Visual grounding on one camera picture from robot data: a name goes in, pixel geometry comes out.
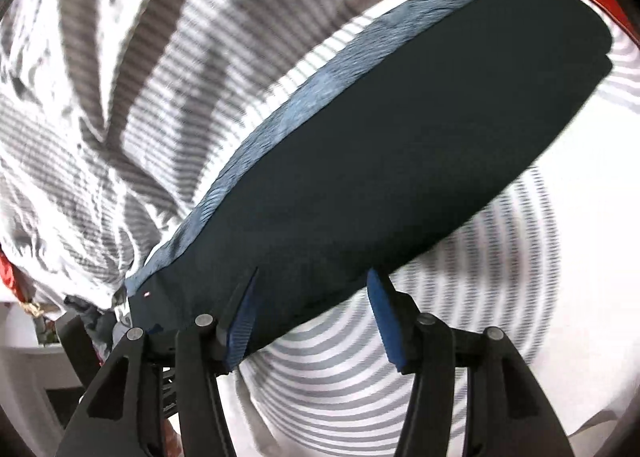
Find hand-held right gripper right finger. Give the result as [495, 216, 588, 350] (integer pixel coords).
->
[366, 267, 576, 457]

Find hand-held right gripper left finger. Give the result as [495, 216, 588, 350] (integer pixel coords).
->
[55, 266, 261, 457]

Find black pants with blue waistband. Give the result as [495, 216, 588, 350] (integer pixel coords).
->
[122, 0, 615, 358]

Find white bed sheet with arcs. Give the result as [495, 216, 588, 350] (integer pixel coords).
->
[235, 0, 640, 457]

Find dark grey crumpled cloth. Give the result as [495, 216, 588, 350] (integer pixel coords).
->
[64, 293, 132, 363]

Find red cloth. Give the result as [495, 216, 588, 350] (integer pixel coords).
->
[0, 252, 23, 308]

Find grey white striped duvet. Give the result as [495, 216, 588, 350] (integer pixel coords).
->
[0, 0, 481, 313]

